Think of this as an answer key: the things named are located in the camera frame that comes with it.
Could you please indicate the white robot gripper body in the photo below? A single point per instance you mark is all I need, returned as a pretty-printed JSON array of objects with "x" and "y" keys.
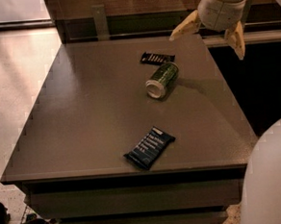
[{"x": 219, "y": 12}]

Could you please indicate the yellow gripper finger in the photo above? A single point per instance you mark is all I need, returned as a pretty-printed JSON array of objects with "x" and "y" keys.
[
  {"x": 234, "y": 38},
  {"x": 189, "y": 26}
]

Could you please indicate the green soda can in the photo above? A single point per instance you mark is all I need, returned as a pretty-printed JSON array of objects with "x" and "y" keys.
[{"x": 163, "y": 78}]

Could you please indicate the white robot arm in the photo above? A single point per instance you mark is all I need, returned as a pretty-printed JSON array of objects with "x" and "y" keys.
[{"x": 261, "y": 197}]

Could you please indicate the black striped snack bar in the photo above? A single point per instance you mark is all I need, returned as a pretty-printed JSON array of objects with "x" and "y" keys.
[{"x": 156, "y": 59}]

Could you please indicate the grey drawer cabinet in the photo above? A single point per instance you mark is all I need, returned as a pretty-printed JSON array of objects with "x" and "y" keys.
[{"x": 94, "y": 108}]

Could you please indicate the dark blue snack bar wrapper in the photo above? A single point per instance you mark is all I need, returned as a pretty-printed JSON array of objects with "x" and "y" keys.
[{"x": 151, "y": 146}]

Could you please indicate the right metal wall bracket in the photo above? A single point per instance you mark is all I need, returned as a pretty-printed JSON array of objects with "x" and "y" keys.
[{"x": 246, "y": 11}]

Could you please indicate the metal wall bracket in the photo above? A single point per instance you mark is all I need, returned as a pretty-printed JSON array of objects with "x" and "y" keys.
[
  {"x": 100, "y": 21},
  {"x": 246, "y": 11}
]

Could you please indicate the left metal wall bracket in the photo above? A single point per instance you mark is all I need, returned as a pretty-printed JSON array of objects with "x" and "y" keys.
[{"x": 100, "y": 21}]

